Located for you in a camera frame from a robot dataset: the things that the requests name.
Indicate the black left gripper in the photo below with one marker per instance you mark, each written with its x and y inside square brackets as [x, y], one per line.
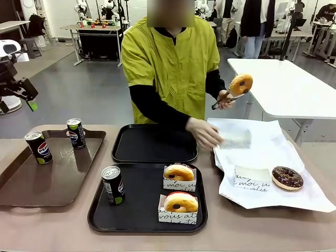
[15, 84]

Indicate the black Pepsi can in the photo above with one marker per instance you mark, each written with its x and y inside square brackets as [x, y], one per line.
[39, 148]
[113, 185]
[76, 134]

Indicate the chocolate sprinkle donut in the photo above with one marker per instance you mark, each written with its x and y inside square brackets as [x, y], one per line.
[181, 173]
[287, 178]

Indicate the red frosted donut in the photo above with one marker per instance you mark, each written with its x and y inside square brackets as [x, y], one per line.
[183, 202]

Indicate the metal serving tongs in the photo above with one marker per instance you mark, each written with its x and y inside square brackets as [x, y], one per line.
[236, 97]

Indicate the tan glazed donut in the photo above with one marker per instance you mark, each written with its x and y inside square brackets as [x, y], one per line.
[237, 86]

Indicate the person right forearm black sleeve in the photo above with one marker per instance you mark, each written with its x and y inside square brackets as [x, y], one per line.
[157, 107]

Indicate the person left forearm black sleeve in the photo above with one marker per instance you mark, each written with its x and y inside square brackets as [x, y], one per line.
[215, 84]

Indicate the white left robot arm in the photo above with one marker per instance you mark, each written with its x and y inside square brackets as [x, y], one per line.
[18, 48]

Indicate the person right hand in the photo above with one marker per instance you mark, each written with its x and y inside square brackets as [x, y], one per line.
[204, 134]

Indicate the person left hand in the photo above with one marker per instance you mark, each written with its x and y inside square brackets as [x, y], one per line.
[226, 102]

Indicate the grey stool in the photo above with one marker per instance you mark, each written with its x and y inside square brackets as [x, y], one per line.
[30, 46]

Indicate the brown plastic tray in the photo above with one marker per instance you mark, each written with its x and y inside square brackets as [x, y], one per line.
[52, 178]

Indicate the white background desk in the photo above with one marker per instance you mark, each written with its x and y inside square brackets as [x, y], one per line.
[13, 25]

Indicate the black bag on chair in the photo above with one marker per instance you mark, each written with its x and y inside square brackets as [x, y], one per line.
[35, 25]

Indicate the grey background table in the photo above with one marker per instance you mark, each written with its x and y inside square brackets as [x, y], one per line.
[76, 27]

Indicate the black panel under table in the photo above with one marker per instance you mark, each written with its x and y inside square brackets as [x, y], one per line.
[97, 43]

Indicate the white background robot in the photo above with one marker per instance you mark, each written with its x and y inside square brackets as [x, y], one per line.
[81, 9]
[108, 9]

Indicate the black plastic tray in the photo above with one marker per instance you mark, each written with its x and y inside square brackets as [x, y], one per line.
[155, 144]
[141, 204]

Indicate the yellow green jacket torso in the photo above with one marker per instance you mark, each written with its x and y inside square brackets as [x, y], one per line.
[170, 65]

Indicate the blurred person head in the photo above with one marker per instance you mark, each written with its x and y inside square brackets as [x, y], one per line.
[170, 13]

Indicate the black backpack on floor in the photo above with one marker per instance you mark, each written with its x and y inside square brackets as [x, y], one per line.
[231, 38]

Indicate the bystander in khaki trousers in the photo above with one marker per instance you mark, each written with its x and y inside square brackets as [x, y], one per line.
[228, 23]

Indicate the white script paper box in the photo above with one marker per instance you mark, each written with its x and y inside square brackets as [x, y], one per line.
[252, 181]

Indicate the white paper sheet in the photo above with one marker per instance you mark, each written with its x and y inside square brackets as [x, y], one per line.
[262, 157]

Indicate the bystander in dark coat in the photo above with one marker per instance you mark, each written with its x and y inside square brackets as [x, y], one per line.
[256, 23]

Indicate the white side table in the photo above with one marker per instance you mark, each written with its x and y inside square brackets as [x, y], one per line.
[288, 89]

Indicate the seated bystander black shirt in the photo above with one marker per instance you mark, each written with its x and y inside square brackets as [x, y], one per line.
[326, 13]

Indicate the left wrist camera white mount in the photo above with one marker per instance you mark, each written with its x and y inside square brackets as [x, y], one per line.
[22, 57]

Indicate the black camera pole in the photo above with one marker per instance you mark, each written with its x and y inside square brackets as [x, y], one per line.
[288, 39]

